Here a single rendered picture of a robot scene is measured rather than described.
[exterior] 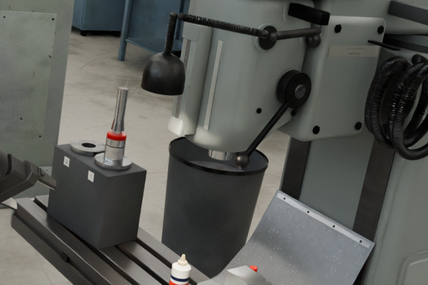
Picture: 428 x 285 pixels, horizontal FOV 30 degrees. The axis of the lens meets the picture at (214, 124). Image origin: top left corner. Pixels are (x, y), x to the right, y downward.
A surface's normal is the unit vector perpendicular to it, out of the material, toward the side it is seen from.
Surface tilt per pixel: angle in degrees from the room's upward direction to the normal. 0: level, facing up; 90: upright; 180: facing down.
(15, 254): 0
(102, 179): 90
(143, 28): 90
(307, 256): 63
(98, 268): 0
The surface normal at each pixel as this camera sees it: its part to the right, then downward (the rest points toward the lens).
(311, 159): -0.76, 0.06
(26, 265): 0.17, -0.94
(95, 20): 0.62, 0.33
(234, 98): 0.00, 0.29
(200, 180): -0.32, 0.28
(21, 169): 0.86, -0.44
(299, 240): -0.61, -0.36
